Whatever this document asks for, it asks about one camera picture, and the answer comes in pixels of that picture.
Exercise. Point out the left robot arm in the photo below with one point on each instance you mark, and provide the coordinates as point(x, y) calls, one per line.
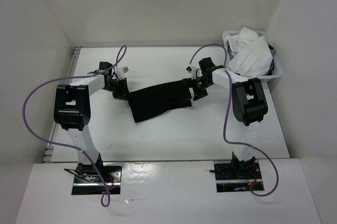
point(72, 111)

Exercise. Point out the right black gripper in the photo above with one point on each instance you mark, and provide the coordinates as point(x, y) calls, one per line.
point(198, 94)

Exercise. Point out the white skirt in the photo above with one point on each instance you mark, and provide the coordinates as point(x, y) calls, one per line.
point(251, 53)

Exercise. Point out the white plastic laundry basket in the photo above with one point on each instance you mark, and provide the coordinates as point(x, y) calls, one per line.
point(275, 70)

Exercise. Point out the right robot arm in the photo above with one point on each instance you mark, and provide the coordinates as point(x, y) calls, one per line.
point(246, 98)

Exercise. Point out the black skirt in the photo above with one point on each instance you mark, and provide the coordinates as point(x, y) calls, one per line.
point(153, 101)

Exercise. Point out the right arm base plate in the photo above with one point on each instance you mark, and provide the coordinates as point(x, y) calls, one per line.
point(229, 179)

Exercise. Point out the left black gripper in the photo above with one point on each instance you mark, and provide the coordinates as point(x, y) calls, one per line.
point(124, 91)

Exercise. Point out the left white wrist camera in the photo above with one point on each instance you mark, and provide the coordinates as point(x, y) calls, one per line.
point(120, 72)

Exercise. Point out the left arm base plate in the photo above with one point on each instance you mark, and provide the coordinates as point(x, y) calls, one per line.
point(88, 182)

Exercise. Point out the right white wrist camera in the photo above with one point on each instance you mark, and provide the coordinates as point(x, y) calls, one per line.
point(194, 71)

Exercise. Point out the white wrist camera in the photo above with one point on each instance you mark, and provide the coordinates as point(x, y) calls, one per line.
point(120, 72)
point(194, 71)

